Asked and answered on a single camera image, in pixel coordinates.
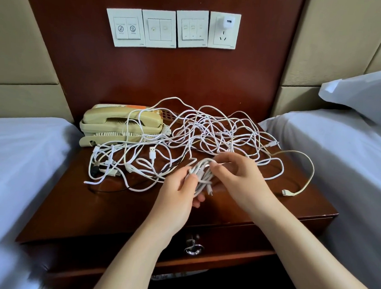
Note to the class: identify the white triple rocker wall switch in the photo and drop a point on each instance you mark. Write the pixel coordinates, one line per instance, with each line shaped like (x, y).
(192, 29)

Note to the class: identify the person's left forearm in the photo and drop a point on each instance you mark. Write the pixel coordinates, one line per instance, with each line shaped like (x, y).
(133, 264)

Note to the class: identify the dark wooden wall panel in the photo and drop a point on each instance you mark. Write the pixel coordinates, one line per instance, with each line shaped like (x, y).
(156, 77)

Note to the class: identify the white crumpled bag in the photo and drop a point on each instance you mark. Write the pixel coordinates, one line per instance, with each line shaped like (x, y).
(177, 273)

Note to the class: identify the person's right hand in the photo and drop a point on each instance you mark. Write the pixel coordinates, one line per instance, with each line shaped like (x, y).
(246, 184)

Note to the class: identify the bed white sheet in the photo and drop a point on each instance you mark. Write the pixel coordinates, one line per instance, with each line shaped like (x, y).
(354, 177)
(16, 191)

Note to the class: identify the white pillow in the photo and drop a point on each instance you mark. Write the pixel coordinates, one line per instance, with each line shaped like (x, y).
(365, 94)

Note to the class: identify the white double rocker wall switch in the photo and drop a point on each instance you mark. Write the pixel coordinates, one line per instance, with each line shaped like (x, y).
(159, 29)

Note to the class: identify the beige padded headboard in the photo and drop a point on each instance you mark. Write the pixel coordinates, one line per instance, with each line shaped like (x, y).
(24, 38)
(342, 42)

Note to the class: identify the wooden nightstand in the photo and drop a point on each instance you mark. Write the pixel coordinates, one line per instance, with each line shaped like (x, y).
(66, 209)

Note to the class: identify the right bed white sheet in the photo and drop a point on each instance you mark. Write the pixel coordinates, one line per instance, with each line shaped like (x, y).
(354, 177)

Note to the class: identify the white two-button wall switch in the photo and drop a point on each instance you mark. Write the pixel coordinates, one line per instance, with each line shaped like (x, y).
(126, 28)

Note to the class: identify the left bed white sheet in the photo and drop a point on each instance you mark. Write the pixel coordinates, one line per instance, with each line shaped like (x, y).
(16, 191)

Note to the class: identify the person's right forearm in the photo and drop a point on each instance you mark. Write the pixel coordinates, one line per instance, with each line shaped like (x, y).
(318, 258)

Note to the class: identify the dark wooden drawer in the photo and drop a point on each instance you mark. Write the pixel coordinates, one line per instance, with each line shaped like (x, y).
(70, 251)

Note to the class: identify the person's left hand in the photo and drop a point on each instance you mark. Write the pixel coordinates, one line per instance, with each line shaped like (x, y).
(174, 202)

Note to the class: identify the white plug-in charger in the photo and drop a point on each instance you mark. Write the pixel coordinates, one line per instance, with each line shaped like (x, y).
(227, 22)

